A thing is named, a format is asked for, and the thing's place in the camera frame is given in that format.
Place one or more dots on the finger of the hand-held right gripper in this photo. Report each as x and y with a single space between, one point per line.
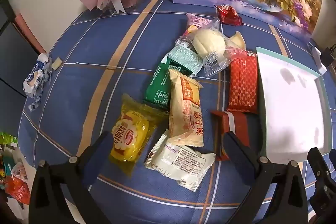
321 169

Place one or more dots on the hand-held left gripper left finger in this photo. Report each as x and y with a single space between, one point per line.
101 153

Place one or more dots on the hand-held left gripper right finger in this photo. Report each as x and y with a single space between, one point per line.
237 158

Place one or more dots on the red white striped snack packet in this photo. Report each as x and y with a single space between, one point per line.
235 124

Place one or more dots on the yellow snack packet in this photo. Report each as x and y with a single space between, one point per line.
131 132

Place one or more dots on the white tray with teal rim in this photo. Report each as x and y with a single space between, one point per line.
291 108

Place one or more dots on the beige snack packet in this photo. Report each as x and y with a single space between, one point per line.
185 108

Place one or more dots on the red patterned snack packet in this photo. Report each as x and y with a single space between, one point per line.
242 82

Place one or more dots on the dark green snack packet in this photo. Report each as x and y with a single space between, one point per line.
158 85

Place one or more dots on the light green snack packet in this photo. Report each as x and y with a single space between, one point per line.
183 57

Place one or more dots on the clear packet with white bun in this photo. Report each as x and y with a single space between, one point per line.
208 44

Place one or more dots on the pink snack packet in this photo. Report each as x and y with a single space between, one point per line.
195 23

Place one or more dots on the orange plastic bag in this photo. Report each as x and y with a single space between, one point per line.
18 190

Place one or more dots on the green plastic bag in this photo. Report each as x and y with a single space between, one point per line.
6 138

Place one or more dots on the blue plaid tablecloth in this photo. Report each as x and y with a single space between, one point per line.
86 56

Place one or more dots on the small cream block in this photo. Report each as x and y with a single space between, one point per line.
56 63

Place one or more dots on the crumpled blue white wrapper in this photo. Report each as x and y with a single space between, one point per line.
35 77

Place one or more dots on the dark furniture panel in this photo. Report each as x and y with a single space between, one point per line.
13 61

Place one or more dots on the crumpled red snack packet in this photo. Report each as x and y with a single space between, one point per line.
228 14

